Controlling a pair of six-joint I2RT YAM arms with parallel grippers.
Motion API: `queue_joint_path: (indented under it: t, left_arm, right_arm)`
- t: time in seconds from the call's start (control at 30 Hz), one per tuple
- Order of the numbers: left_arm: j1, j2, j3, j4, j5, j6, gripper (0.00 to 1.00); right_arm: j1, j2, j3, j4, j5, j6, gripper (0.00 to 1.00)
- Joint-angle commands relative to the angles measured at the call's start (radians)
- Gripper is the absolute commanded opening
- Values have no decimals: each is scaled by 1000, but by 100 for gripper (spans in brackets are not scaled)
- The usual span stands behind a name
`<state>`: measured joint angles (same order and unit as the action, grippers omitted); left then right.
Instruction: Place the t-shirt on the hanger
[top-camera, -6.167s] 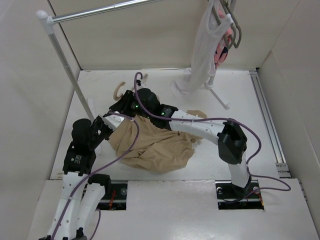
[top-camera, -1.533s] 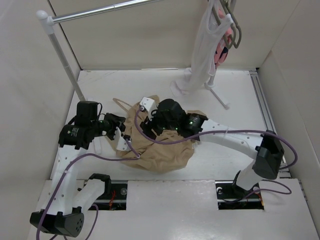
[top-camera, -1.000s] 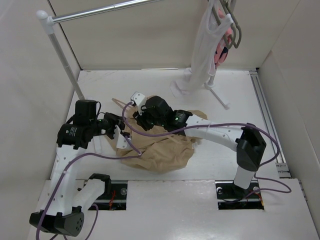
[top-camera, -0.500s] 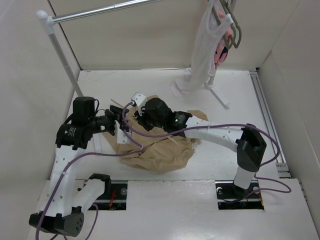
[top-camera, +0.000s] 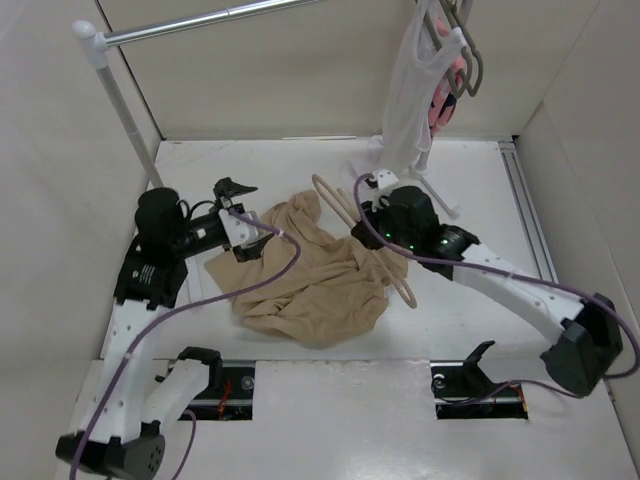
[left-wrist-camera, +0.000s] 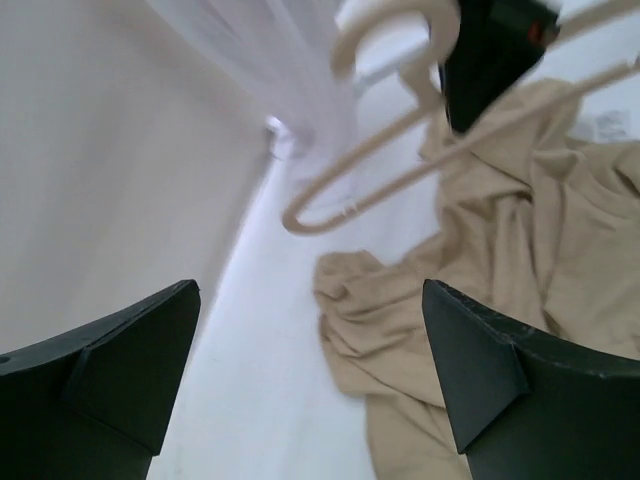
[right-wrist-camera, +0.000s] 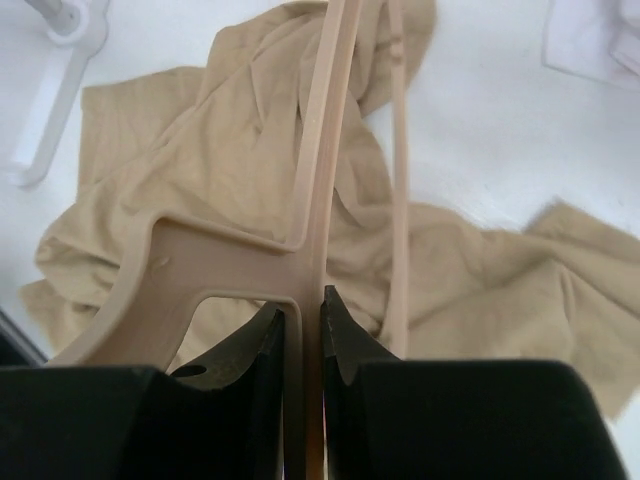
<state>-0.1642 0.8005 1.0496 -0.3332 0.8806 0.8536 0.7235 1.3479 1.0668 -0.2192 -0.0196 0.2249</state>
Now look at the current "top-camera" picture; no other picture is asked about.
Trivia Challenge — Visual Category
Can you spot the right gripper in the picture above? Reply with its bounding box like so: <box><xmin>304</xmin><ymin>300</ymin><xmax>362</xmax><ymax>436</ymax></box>
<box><xmin>352</xmin><ymin>194</ymin><xmax>419</xmax><ymax>251</ymax></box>

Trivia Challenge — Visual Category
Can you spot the wooden clothes hanger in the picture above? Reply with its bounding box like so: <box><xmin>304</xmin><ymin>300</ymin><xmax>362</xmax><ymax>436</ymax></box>
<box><xmin>311</xmin><ymin>174</ymin><xmax>418</xmax><ymax>309</ymax></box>

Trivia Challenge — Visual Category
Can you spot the beige t shirt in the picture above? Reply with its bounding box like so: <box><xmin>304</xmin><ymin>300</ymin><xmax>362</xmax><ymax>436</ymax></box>
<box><xmin>204</xmin><ymin>190</ymin><xmax>408</xmax><ymax>348</ymax></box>

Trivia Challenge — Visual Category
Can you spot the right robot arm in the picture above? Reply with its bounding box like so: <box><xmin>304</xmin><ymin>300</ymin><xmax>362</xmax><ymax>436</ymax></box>
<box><xmin>352</xmin><ymin>175</ymin><xmax>628</xmax><ymax>398</ymax></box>

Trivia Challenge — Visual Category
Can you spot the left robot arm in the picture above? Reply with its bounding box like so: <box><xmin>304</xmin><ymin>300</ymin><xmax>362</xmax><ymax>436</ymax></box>
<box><xmin>55</xmin><ymin>178</ymin><xmax>267</xmax><ymax>479</ymax></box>

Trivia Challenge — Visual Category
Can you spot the grey clothes hanger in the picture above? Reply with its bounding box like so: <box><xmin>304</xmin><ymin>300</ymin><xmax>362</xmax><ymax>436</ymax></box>
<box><xmin>440</xmin><ymin>0</ymin><xmax>484</xmax><ymax>99</ymax></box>

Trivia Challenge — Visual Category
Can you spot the white tank top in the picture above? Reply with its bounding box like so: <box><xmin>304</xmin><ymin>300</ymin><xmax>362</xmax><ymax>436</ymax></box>
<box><xmin>341</xmin><ymin>1</ymin><xmax>466</xmax><ymax>190</ymax></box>

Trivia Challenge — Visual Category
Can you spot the pink patterned garment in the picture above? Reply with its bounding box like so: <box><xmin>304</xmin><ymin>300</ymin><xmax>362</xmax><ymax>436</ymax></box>
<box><xmin>425</xmin><ymin>14</ymin><xmax>465</xmax><ymax>139</ymax></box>

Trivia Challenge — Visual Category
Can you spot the white clothes rack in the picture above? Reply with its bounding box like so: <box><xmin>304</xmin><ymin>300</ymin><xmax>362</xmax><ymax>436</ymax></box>
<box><xmin>72</xmin><ymin>0</ymin><xmax>481</xmax><ymax>306</ymax></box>

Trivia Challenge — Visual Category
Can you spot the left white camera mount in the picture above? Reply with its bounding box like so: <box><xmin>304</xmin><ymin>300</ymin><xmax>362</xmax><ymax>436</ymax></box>
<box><xmin>218</xmin><ymin>209</ymin><xmax>260</xmax><ymax>248</ymax></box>

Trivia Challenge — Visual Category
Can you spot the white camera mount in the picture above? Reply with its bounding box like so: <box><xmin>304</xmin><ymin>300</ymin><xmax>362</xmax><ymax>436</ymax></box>
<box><xmin>365</xmin><ymin>169</ymin><xmax>401</xmax><ymax>211</ymax></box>
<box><xmin>218</xmin><ymin>209</ymin><xmax>260</xmax><ymax>248</ymax></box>

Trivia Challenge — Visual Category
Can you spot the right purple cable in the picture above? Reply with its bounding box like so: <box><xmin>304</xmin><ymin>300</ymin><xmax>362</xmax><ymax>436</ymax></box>
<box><xmin>353</xmin><ymin>173</ymin><xmax>640</xmax><ymax>399</ymax></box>

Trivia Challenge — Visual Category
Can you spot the purple cable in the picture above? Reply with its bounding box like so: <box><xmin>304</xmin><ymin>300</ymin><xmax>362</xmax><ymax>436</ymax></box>
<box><xmin>68</xmin><ymin>209</ymin><xmax>302</xmax><ymax>480</ymax></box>
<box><xmin>353</xmin><ymin>173</ymin><xmax>640</xmax><ymax>399</ymax></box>

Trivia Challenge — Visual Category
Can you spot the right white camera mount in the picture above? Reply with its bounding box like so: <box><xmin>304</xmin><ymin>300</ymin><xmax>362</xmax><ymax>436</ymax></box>
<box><xmin>365</xmin><ymin>169</ymin><xmax>401</xmax><ymax>211</ymax></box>

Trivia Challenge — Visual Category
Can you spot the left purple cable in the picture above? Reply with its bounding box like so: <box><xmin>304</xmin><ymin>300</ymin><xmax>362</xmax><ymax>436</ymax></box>
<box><xmin>68</xmin><ymin>209</ymin><xmax>302</xmax><ymax>480</ymax></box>

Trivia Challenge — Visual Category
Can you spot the aluminium rail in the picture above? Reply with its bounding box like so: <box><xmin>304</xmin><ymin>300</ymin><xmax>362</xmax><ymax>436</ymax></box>
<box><xmin>498</xmin><ymin>140</ymin><xmax>558</xmax><ymax>283</ymax></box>

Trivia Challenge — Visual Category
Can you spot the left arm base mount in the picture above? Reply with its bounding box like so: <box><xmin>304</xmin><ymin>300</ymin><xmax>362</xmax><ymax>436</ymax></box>
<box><xmin>187</xmin><ymin>361</ymin><xmax>256</xmax><ymax>421</ymax></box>

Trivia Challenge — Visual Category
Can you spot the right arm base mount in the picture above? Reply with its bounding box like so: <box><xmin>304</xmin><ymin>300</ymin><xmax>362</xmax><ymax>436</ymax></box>
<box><xmin>430</xmin><ymin>361</ymin><xmax>529</xmax><ymax>420</ymax></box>

